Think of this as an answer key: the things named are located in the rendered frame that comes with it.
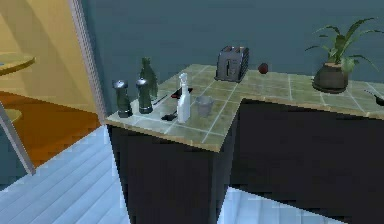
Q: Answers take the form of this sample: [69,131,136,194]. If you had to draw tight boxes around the white spray bottle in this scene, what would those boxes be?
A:
[176,72,192,125]

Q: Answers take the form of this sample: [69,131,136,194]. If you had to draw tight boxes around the green glass bottle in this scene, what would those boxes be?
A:
[139,56,159,100]

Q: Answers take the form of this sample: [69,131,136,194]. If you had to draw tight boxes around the grey cup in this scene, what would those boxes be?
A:
[194,95,215,118]

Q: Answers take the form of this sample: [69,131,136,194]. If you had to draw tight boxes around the black ladle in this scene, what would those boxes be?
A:
[161,109,179,122]

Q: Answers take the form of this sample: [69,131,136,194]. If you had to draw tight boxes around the dark salt shaker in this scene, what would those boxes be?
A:
[135,77,154,115]

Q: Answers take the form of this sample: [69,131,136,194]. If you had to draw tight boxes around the dark grey toaster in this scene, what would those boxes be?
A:
[214,45,250,84]

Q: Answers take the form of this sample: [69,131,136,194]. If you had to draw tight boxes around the dark pepper shaker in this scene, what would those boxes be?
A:
[112,79,134,119]

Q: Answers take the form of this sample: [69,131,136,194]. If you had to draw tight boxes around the black cabinet with tiled worktop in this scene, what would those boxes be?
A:
[105,63,384,224]

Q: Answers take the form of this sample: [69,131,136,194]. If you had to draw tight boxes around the green house plant in pot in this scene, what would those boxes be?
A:
[304,17,384,94]

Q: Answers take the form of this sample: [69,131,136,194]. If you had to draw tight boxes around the round wooden table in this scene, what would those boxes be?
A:
[0,51,36,77]

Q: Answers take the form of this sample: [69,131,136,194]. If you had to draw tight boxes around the grey door frame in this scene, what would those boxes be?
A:
[67,0,108,126]

